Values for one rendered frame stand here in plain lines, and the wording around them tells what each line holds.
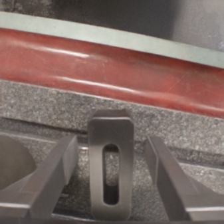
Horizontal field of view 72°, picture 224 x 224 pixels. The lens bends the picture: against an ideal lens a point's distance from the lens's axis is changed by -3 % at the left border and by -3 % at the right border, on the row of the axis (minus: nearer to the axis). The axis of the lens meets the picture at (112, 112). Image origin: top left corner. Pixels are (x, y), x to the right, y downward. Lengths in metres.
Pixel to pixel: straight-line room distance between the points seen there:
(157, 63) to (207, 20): 0.98
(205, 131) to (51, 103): 0.16
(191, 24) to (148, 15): 0.25
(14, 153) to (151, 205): 0.16
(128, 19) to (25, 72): 0.87
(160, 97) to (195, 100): 0.04
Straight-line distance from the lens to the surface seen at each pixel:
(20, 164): 0.19
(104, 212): 0.18
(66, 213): 0.24
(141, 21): 1.03
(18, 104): 0.19
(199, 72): 0.20
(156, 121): 0.17
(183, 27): 1.09
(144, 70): 0.18
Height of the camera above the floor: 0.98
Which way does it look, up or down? 76 degrees down
